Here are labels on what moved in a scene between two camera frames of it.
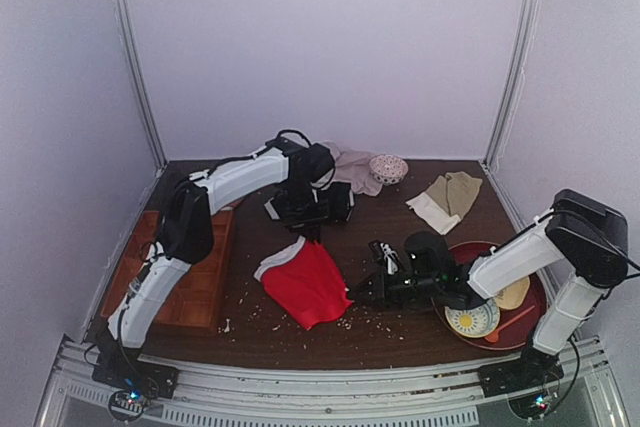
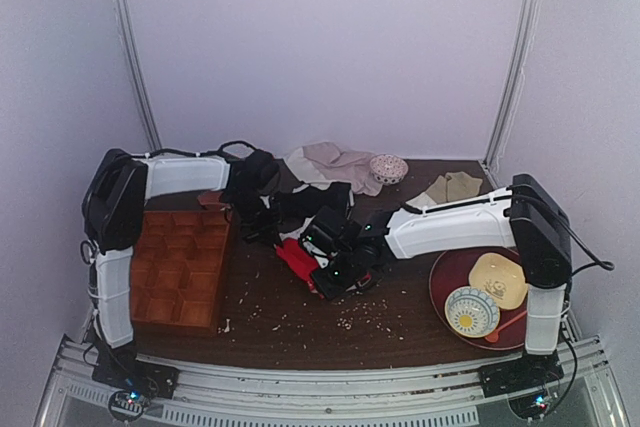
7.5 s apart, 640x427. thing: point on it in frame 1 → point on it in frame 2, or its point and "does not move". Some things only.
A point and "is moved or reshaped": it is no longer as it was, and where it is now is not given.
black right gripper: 379,286 → 326,282
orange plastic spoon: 492,336 does not move
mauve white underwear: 354,167 does not move
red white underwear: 306,282 is moved or reshaped
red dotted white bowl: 388,169 does not move
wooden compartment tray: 196,306 does not move
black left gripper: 308,219 → 261,229
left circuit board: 127,404 does not move
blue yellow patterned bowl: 477,322 does not move
